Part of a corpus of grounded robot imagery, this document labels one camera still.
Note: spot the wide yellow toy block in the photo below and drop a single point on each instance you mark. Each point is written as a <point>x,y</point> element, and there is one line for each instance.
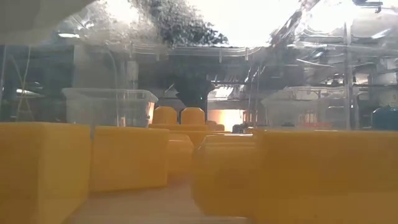
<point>164,116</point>

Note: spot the small yellow toy block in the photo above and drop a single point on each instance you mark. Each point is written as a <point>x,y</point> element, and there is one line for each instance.
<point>182,155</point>

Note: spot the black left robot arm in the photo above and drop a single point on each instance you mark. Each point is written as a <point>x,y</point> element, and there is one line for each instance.
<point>186,25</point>

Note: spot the clear plastic bin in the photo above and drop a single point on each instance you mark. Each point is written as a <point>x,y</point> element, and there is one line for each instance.
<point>289,109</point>
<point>102,105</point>
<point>140,205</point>

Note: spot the blue toy block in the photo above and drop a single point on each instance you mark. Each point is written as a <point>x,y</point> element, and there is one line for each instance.
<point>385,119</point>

